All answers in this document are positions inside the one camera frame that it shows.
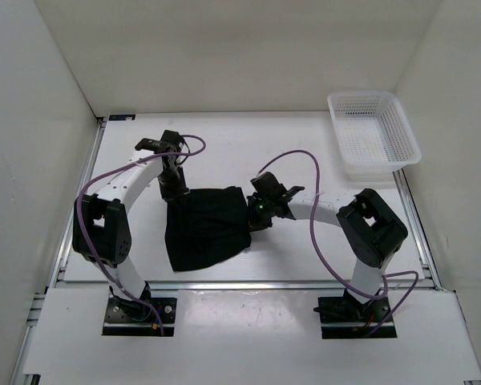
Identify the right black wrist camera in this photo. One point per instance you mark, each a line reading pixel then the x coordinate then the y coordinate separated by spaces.
pixel 267 186

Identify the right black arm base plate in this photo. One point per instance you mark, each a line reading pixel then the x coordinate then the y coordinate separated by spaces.
pixel 345 318

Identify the white perforated plastic basket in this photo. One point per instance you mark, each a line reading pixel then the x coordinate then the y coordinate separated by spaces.
pixel 374 136

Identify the black corner bracket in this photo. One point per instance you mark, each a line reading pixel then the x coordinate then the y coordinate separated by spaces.
pixel 122 117

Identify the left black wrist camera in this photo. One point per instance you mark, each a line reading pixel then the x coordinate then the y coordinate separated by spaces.
pixel 175 139

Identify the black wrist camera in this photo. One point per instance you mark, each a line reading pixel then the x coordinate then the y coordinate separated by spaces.
pixel 175 139
pixel 267 186

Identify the aluminium front rail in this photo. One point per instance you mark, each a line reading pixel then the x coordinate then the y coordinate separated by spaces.
pixel 256 285

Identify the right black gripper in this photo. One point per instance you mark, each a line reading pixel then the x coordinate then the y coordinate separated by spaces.
pixel 255 223

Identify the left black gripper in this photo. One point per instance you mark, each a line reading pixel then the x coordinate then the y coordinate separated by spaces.
pixel 180 190

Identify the black shorts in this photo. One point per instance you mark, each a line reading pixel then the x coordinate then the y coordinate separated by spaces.
pixel 205 227

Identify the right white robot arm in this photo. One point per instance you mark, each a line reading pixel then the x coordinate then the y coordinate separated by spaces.
pixel 374 232

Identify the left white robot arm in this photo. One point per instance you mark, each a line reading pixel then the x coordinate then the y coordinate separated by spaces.
pixel 101 233

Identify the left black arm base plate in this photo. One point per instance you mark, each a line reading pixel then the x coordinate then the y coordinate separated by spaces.
pixel 122 318

